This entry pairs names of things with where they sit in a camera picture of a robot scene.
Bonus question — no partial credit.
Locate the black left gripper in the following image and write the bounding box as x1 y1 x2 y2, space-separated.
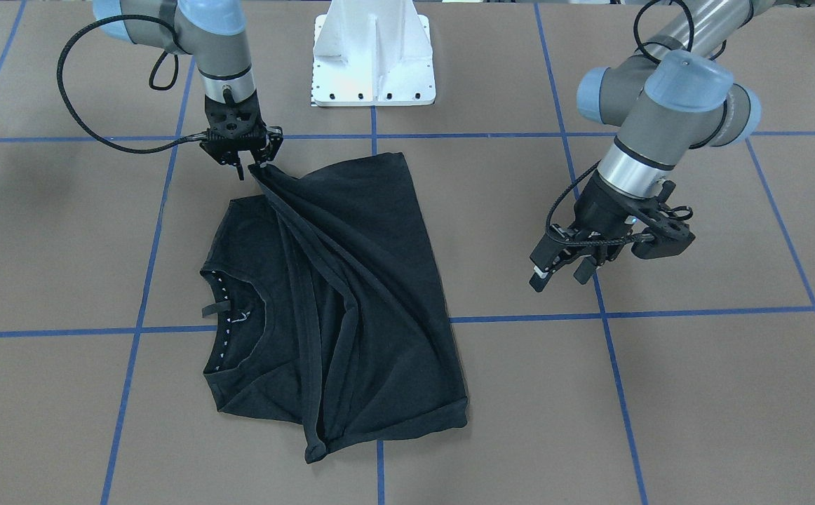
529 173 696 292

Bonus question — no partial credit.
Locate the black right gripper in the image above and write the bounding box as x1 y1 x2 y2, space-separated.
201 95 285 181

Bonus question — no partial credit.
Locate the black graphic t-shirt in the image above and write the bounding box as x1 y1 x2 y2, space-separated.
201 153 469 464

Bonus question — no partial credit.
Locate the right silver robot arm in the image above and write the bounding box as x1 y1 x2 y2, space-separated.
93 1 283 180

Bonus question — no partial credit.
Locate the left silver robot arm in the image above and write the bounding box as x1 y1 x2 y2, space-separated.
530 1 779 292

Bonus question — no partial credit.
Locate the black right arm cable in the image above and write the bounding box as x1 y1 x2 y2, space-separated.
56 14 212 155

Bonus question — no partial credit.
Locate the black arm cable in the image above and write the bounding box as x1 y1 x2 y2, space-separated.
544 0 696 246
56 14 212 155

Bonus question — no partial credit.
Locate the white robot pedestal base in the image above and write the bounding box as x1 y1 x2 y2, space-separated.
311 1 436 107

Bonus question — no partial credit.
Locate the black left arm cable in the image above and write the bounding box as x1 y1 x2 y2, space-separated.
544 0 696 246

